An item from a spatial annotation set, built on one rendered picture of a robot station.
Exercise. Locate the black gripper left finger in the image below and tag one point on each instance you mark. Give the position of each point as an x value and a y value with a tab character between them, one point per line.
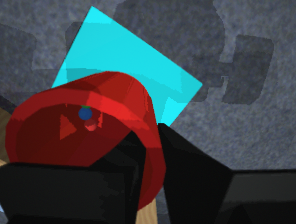
109	189

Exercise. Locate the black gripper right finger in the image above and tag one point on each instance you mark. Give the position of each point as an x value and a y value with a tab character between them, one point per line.
200	190

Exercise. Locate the blue marble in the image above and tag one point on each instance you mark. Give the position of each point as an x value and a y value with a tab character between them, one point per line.
85	113

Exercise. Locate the tan wooden bar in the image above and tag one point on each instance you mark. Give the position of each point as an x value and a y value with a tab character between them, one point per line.
146	215

